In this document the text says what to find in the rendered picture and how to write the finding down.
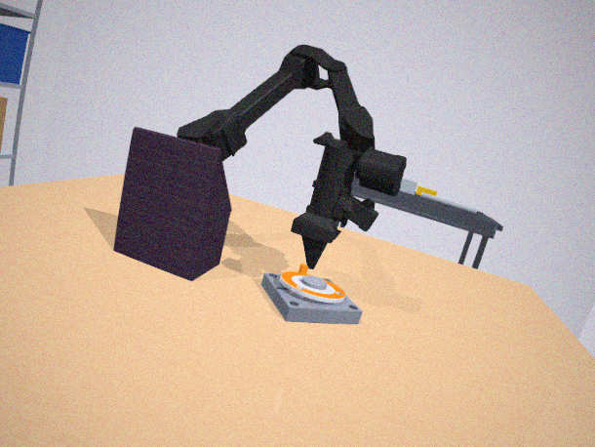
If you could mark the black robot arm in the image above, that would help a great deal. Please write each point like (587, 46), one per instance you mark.
(353, 154)

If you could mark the orange round plate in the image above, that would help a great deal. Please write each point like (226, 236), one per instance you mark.
(292, 280)

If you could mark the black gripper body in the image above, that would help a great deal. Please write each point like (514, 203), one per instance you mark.
(318, 222)

